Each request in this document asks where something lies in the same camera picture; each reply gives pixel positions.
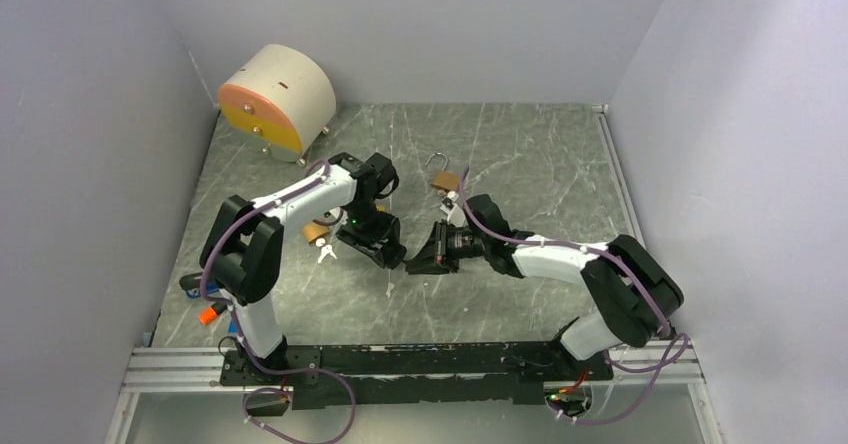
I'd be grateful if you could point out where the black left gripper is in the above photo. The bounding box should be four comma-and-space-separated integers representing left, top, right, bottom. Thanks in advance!
334, 200, 398, 267

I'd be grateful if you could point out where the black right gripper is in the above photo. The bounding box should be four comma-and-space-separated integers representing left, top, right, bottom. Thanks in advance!
407, 218, 490, 274

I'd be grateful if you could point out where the black padlock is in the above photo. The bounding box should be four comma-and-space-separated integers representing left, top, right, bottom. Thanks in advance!
382, 244, 407, 269

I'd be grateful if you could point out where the small brass padlock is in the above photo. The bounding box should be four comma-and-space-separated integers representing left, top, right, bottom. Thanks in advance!
301, 222, 331, 245

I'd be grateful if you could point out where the large brass padlock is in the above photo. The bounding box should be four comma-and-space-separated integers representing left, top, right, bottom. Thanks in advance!
425, 152, 460, 194

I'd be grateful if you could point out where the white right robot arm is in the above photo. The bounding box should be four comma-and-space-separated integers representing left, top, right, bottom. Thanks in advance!
405, 194, 684, 379

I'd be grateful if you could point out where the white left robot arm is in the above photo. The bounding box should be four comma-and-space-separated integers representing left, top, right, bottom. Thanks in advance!
198, 153, 406, 384

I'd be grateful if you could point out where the round cream drawer cabinet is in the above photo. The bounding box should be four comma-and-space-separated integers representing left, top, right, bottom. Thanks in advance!
218, 44, 337, 166

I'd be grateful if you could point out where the blue usb stick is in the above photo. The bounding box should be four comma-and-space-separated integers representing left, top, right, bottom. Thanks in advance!
178, 272, 219, 299

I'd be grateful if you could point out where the orange black marker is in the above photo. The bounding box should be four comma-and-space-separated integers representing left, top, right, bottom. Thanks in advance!
198, 303, 227, 326

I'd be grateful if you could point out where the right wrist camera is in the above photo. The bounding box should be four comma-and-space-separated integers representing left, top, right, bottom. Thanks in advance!
440, 191, 467, 227

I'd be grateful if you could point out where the black base frame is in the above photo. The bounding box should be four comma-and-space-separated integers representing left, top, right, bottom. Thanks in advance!
220, 341, 613, 410

